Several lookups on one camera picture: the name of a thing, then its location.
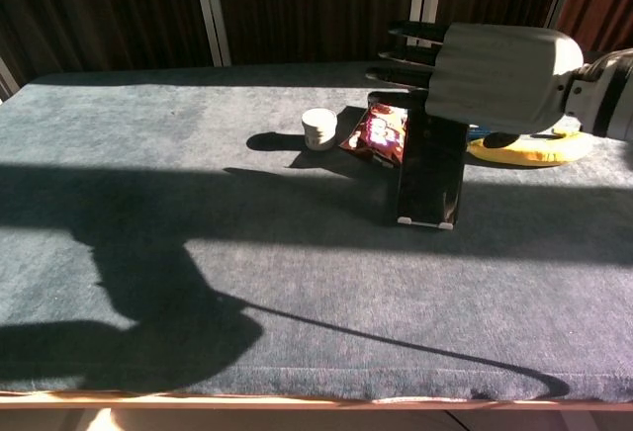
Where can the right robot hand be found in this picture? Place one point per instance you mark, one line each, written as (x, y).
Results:
(494, 72)

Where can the black smartphone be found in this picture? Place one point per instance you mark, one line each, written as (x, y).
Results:
(430, 169)

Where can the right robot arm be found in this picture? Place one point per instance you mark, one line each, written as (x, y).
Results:
(608, 95)

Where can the white phone stand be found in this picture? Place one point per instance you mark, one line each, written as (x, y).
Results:
(425, 225)

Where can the yellow banana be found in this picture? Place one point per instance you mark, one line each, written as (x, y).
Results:
(539, 151)

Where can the red snack bag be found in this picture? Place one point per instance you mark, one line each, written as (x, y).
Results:
(376, 137)

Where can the white paper cup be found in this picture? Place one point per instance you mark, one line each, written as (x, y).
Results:
(319, 127)

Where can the dark brown curtain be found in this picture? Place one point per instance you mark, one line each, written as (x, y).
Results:
(316, 6)

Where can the blue-grey table cloth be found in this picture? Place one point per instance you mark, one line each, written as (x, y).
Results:
(346, 278)

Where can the wooden table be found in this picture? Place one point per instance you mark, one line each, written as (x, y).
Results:
(247, 400)

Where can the white window frame rail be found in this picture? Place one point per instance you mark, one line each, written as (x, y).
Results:
(7, 80)

